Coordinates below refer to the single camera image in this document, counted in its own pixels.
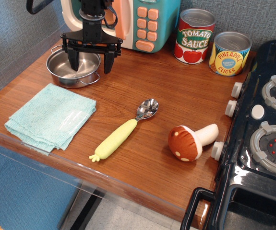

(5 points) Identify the tomato sauce can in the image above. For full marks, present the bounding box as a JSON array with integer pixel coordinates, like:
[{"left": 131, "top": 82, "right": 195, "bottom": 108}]
[{"left": 174, "top": 8, "right": 216, "bottom": 64}]

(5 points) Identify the black braided cable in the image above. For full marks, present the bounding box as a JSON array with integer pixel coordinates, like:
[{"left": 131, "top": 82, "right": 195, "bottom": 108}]
[{"left": 26, "top": 0, "right": 56, "bottom": 15}]

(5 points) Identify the toy microwave teal and cream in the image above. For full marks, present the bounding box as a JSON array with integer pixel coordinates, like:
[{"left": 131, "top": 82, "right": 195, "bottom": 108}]
[{"left": 60, "top": 0, "right": 181, "bottom": 54}]

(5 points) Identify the light blue folded cloth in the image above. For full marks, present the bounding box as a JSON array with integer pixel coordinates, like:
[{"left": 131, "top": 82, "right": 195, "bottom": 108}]
[{"left": 5, "top": 83, "right": 96, "bottom": 156}]

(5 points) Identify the small stainless steel pan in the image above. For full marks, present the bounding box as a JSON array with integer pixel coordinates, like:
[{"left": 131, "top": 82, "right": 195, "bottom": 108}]
[{"left": 46, "top": 45, "right": 101, "bottom": 89}]

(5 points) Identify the spoon with yellow handle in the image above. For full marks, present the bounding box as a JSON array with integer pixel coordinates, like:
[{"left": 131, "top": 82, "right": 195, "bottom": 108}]
[{"left": 88, "top": 98, "right": 159, "bottom": 162}]

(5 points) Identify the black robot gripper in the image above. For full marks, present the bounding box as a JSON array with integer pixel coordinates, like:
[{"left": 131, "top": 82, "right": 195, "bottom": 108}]
[{"left": 61, "top": 14, "right": 122, "bottom": 74}]

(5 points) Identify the plush brown mushroom toy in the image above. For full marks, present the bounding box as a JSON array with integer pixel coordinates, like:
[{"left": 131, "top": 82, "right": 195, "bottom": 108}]
[{"left": 168, "top": 124, "right": 219, "bottom": 162}]

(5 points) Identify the pineapple slices can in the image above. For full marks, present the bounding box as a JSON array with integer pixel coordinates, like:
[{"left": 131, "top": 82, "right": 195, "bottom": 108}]
[{"left": 209, "top": 31, "right": 252, "bottom": 76}]

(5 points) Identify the black toy stove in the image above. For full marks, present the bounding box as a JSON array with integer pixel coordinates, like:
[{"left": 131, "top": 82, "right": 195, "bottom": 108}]
[{"left": 181, "top": 40, "right": 276, "bottom": 230}]

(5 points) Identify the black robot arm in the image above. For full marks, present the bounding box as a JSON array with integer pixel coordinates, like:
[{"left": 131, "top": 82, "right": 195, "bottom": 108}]
[{"left": 61, "top": 0, "right": 123, "bottom": 74}]

